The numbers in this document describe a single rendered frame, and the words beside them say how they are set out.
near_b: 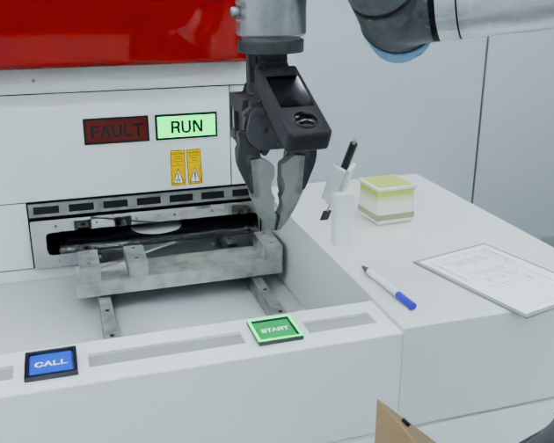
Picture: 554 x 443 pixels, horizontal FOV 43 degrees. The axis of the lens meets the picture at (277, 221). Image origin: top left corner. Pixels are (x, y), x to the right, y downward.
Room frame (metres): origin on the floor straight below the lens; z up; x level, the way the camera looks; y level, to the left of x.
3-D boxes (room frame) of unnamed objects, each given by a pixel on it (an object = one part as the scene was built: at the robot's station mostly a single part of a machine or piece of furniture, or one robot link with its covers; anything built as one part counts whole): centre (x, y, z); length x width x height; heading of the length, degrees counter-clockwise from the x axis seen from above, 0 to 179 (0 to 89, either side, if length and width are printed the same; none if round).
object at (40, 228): (1.28, 0.25, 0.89); 0.44 x 0.02 x 0.10; 107
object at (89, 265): (1.12, 0.33, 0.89); 0.08 x 0.03 x 0.03; 17
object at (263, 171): (0.77, 0.02, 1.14); 0.06 x 0.03 x 0.09; 18
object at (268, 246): (1.22, 0.02, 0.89); 0.08 x 0.03 x 0.03; 17
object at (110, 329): (0.99, 0.27, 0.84); 0.50 x 0.02 x 0.03; 17
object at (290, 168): (0.78, -0.01, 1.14); 0.06 x 0.03 x 0.09; 18
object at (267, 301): (1.07, 0.01, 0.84); 0.50 x 0.02 x 0.03; 17
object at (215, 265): (1.17, 0.18, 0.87); 0.36 x 0.08 x 0.03; 107
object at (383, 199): (1.17, -0.19, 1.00); 0.07 x 0.07 x 0.07; 21
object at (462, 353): (1.11, -0.23, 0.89); 0.62 x 0.35 x 0.14; 17
